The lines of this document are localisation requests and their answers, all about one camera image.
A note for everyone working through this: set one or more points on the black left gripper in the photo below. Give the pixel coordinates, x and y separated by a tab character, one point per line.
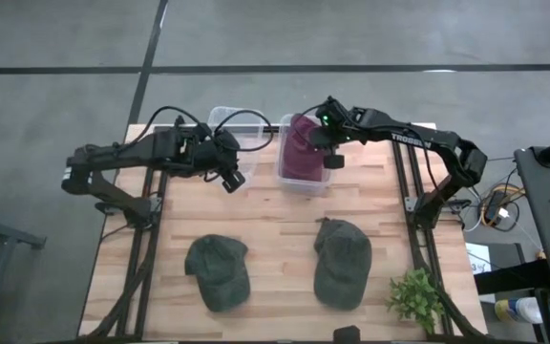
217	153

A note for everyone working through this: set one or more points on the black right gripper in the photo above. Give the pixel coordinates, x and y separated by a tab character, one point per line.
333	160

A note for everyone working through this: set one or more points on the clear plastic bin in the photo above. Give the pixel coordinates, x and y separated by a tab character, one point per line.
244	129
303	187

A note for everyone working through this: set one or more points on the dark green baseball cap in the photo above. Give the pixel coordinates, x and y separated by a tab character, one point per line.
342	267
217	272

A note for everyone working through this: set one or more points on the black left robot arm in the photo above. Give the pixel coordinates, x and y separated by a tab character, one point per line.
127	153

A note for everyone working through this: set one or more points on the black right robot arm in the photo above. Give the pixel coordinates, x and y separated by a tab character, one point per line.
447	143

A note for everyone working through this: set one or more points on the small green artificial plant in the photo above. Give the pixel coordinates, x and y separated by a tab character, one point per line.
416	298

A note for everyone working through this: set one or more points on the white paper sheet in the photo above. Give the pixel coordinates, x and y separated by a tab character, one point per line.
478	258

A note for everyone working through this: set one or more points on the black rounded object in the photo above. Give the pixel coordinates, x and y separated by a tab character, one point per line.
346	335

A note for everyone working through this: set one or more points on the white plug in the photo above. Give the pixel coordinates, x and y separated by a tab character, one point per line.
502	213

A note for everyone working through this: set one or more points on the black flat bar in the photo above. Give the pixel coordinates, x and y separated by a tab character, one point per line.
514	277

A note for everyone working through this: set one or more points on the dark grey metal stand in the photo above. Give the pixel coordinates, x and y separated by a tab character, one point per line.
17	237

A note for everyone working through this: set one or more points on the white bottle with yellow cap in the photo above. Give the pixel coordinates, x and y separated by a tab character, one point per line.
518	309

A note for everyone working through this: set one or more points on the black aluminium table frame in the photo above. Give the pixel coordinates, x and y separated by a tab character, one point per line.
137	253

